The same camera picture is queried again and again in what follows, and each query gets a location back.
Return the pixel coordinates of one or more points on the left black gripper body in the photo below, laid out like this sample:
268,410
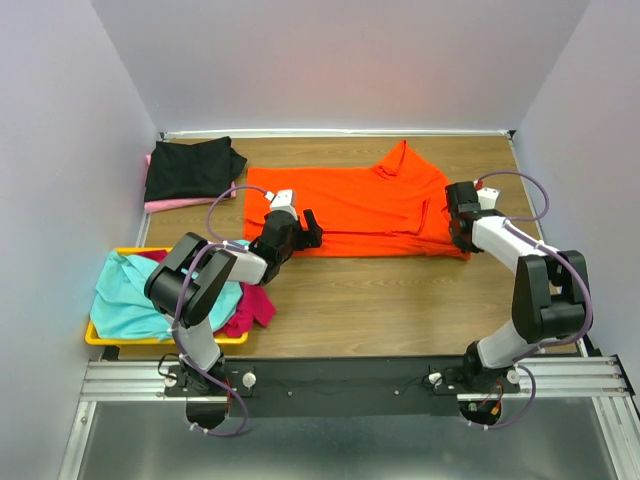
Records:
303,239

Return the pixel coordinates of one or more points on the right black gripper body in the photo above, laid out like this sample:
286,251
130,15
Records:
459,242

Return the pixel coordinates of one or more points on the orange t shirt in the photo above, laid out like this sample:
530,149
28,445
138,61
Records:
396,207

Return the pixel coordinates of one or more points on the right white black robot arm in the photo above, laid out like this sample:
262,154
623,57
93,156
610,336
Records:
551,302

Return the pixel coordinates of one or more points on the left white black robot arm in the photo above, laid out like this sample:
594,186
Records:
185,286

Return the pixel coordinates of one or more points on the magenta t shirt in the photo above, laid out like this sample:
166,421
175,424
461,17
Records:
255,310

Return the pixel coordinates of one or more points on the black folded t shirt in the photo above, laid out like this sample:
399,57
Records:
215,145

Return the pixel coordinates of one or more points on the pink folded t shirt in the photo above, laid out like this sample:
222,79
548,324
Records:
190,202

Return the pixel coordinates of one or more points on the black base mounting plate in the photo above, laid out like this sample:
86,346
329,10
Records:
341,387

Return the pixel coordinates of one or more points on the teal t shirt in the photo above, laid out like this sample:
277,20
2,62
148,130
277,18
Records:
121,313

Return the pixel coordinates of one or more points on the yellow plastic bin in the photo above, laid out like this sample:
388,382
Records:
112,312

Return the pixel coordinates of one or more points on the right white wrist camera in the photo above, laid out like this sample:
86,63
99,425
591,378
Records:
487,197

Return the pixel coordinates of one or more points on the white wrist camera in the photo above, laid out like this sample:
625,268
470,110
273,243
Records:
282,200
487,197

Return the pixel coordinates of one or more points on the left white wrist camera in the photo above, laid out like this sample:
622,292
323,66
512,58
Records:
282,200

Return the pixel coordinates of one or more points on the aluminium rail frame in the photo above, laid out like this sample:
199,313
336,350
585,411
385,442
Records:
573,418

